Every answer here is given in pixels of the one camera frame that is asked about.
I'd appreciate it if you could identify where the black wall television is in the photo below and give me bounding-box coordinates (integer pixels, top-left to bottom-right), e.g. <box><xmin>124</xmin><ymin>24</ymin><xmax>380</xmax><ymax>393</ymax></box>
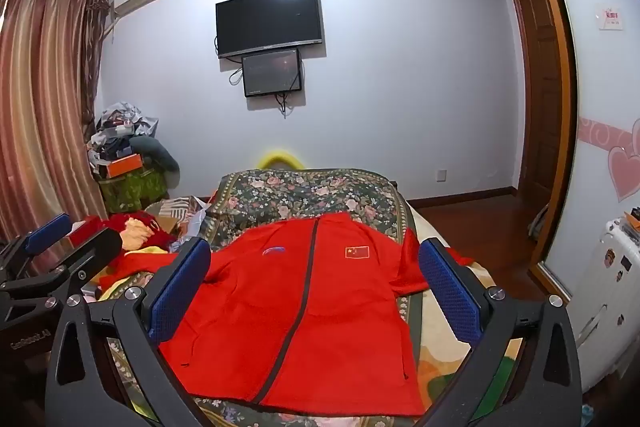
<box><xmin>215</xmin><ymin>0</ymin><xmax>323</xmax><ymax>59</ymax></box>

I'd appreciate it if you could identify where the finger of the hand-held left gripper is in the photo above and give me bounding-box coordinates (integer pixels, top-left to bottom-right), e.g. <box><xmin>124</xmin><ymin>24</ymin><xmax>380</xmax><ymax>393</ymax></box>
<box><xmin>0</xmin><ymin>213</ymin><xmax>73</xmax><ymax>280</ymax></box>
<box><xmin>0</xmin><ymin>226</ymin><xmax>124</xmax><ymax>324</ymax></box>

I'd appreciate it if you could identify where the white appliance with stickers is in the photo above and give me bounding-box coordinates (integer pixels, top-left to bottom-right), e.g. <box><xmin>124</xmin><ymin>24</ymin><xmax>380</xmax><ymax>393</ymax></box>
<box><xmin>574</xmin><ymin>216</ymin><xmax>640</xmax><ymax>390</ymax></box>

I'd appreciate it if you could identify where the green floral bedspread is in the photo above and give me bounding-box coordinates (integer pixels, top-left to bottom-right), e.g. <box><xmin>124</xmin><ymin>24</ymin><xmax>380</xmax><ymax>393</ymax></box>
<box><xmin>107</xmin><ymin>167</ymin><xmax>426</xmax><ymax>427</ymax></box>

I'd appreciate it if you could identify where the grey bag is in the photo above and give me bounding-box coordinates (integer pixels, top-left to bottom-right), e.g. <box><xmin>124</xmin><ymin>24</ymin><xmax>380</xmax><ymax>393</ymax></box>
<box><xmin>529</xmin><ymin>204</ymin><xmax>552</xmax><ymax>249</ymax></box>

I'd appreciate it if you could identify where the dark grey pillow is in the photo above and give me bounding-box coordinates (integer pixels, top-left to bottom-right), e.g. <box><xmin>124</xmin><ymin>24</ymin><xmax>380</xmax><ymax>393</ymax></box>
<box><xmin>130</xmin><ymin>136</ymin><xmax>181</xmax><ymax>188</ymax></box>

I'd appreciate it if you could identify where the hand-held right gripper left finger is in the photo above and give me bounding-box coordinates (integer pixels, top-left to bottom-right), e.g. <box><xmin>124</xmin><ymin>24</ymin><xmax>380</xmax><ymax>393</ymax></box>
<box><xmin>45</xmin><ymin>237</ymin><xmax>213</xmax><ymax>427</ymax></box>

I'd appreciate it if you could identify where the yellow ring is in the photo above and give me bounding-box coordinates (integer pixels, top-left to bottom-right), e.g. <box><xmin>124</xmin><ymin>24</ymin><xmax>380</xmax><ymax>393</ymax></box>
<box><xmin>257</xmin><ymin>148</ymin><xmax>306</xmax><ymax>170</ymax></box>

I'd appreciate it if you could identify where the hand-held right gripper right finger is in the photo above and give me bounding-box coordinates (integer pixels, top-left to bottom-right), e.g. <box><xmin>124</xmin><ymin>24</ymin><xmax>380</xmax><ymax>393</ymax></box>
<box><xmin>417</xmin><ymin>237</ymin><xmax>583</xmax><ymax>427</ymax></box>

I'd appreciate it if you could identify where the red zip jacket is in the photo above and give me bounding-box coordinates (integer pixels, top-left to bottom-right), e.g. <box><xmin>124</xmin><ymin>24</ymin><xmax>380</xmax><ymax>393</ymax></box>
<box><xmin>102</xmin><ymin>213</ymin><xmax>473</xmax><ymax>418</ymax></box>

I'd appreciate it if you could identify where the cream patterned blanket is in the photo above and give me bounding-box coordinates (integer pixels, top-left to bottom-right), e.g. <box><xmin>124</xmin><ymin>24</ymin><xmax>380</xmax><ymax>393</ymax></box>
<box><xmin>400</xmin><ymin>199</ymin><xmax>526</xmax><ymax>427</ymax></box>

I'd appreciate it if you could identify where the small black monitor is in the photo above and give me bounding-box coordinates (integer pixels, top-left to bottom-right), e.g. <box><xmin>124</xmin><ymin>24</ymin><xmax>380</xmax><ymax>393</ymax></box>
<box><xmin>242</xmin><ymin>48</ymin><xmax>303</xmax><ymax>98</ymax></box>

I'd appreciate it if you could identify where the pile of clothes and boxes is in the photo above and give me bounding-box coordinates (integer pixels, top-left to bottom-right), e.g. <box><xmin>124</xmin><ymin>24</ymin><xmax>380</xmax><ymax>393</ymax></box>
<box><xmin>87</xmin><ymin>102</ymin><xmax>160</xmax><ymax>168</ymax></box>

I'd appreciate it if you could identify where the striped brown curtain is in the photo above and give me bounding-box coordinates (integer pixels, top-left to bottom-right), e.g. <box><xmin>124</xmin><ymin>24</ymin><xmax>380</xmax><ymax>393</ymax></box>
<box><xmin>0</xmin><ymin>0</ymin><xmax>111</xmax><ymax>258</ymax></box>

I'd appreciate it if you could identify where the wooden door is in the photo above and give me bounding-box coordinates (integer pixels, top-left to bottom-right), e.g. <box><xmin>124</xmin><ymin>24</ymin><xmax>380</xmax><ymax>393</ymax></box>
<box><xmin>510</xmin><ymin>0</ymin><xmax>562</xmax><ymax>200</ymax></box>

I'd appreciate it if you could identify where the orange box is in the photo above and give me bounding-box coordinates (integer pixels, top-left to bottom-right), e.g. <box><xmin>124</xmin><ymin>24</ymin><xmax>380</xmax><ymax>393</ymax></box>
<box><xmin>106</xmin><ymin>153</ymin><xmax>147</xmax><ymax>178</ymax></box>

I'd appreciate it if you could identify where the red plush toy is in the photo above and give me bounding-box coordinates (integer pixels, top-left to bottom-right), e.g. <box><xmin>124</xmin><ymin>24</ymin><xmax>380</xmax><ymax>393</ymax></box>
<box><xmin>70</xmin><ymin>213</ymin><xmax>177</xmax><ymax>269</ymax></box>

